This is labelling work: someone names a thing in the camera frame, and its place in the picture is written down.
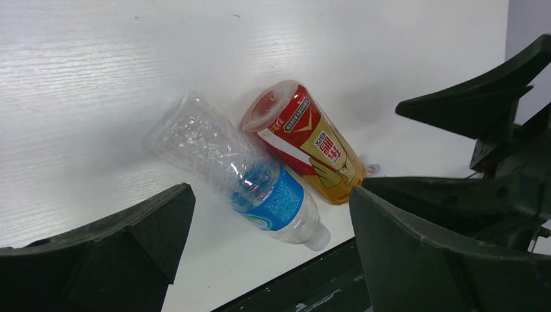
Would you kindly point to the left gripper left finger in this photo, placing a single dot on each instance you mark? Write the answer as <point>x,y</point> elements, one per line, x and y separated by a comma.
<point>123,262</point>

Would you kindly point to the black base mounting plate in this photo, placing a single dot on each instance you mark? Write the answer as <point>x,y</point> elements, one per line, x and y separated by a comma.
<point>332,281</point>

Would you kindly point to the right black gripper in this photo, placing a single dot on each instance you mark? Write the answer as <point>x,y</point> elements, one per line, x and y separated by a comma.
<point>515,195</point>

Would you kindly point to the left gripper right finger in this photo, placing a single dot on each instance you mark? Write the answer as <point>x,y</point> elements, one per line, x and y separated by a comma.
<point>411,264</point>

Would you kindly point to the blue label clear bottle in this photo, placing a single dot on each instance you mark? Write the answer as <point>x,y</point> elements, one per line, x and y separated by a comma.
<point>198,138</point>

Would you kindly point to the red gold drink bottle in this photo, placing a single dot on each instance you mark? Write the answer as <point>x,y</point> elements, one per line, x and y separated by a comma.
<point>287,121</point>

